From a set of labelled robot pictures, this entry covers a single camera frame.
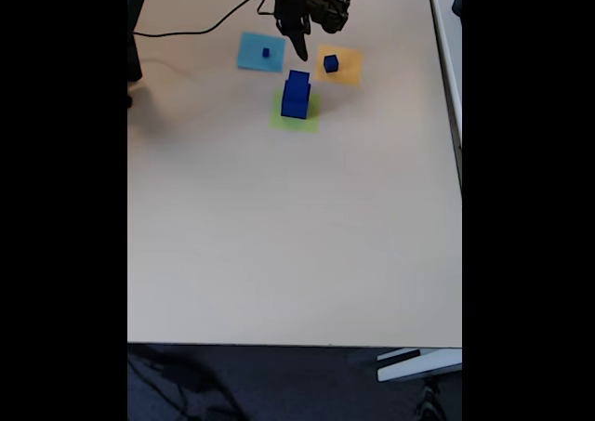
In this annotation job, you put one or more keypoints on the miniature blue cube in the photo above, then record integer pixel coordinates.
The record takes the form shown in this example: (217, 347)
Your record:
(266, 52)

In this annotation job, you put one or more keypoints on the tiny blue cube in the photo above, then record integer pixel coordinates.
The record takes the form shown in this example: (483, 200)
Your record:
(331, 64)

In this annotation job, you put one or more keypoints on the small blue cube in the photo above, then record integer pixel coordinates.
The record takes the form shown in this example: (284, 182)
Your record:
(300, 81)

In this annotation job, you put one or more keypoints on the large blue cube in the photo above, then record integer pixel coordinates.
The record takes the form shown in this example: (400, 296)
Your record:
(293, 107)

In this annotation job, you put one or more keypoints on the blue square sheet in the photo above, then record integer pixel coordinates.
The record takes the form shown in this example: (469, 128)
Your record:
(251, 61)

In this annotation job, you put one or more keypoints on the orange square sheet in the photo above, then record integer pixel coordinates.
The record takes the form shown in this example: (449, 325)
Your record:
(351, 70)

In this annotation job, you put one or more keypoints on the green square sheet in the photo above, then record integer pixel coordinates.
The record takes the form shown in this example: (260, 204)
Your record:
(311, 124)

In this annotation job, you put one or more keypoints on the white neighbouring table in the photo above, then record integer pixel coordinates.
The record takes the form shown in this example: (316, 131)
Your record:
(448, 44)

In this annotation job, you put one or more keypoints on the dark blue object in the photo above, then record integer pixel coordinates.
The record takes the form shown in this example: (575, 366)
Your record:
(458, 3)

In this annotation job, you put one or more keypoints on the white grey bar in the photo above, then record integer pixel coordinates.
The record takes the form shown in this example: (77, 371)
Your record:
(418, 365)

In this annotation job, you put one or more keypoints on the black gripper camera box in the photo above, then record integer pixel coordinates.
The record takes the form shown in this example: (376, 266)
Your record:
(330, 7)

